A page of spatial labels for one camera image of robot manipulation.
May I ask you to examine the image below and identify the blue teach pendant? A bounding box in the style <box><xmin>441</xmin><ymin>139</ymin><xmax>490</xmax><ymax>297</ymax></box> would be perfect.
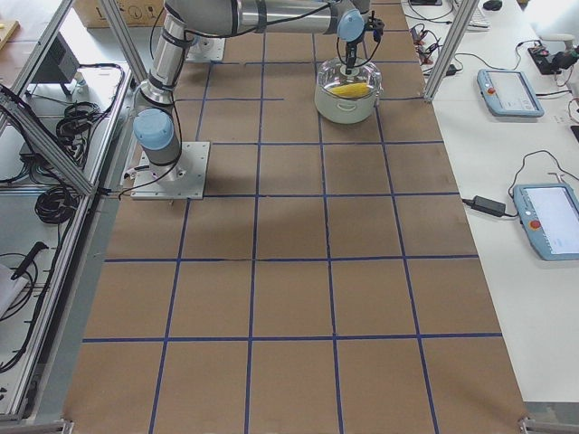
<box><xmin>476</xmin><ymin>70</ymin><xmax>544</xmax><ymax>118</ymax></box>
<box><xmin>513</xmin><ymin>183</ymin><xmax>578</xmax><ymax>261</ymax></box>

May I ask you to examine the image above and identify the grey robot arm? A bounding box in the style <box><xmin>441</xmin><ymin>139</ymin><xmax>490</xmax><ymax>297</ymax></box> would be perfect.
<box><xmin>133</xmin><ymin>0</ymin><xmax>384</xmax><ymax>182</ymax></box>

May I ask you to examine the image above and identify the glass pot lid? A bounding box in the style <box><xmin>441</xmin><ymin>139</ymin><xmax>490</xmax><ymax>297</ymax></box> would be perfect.
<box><xmin>317</xmin><ymin>58</ymin><xmax>383</xmax><ymax>97</ymax></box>

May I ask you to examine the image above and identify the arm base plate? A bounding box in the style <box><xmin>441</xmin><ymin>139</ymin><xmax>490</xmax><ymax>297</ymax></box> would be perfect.
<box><xmin>129</xmin><ymin>142</ymin><xmax>211</xmax><ymax>200</ymax></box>
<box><xmin>185</xmin><ymin>36</ymin><xmax>225</xmax><ymax>63</ymax></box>

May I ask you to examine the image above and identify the black power adapter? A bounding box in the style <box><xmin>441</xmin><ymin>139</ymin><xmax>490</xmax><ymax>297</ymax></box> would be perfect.
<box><xmin>471</xmin><ymin>195</ymin><xmax>506</xmax><ymax>217</ymax></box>

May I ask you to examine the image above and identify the near blue teach pendant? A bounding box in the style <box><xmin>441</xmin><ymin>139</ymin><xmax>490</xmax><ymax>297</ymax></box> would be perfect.
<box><xmin>513</xmin><ymin>183</ymin><xmax>578</xmax><ymax>261</ymax></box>

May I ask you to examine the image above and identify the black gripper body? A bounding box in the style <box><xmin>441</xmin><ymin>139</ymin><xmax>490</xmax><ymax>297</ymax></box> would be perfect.
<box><xmin>345</xmin><ymin>13</ymin><xmax>384</xmax><ymax>63</ymax></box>

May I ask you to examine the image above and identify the pale green cooking pot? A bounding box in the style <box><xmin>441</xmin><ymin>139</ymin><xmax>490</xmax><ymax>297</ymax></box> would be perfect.
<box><xmin>314</xmin><ymin>83</ymin><xmax>381</xmax><ymax>124</ymax></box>

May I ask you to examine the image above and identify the yellow corn cob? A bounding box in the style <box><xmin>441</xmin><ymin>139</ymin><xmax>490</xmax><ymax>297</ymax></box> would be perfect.
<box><xmin>329</xmin><ymin>82</ymin><xmax>372</xmax><ymax>99</ymax></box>

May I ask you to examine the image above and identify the cardboard box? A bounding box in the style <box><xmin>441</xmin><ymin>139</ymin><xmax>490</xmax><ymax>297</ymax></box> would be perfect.
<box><xmin>74</xmin><ymin>0</ymin><xmax>159</xmax><ymax>29</ymax></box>

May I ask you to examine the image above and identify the far blue teach pendant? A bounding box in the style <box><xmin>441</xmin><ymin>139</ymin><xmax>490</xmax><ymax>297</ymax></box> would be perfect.
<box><xmin>476</xmin><ymin>70</ymin><xmax>544</xmax><ymax>118</ymax></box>

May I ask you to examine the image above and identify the aluminium frame post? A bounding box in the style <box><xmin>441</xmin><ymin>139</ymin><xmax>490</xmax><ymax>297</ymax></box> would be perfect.
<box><xmin>423</xmin><ymin>0</ymin><xmax>478</xmax><ymax>102</ymax></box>

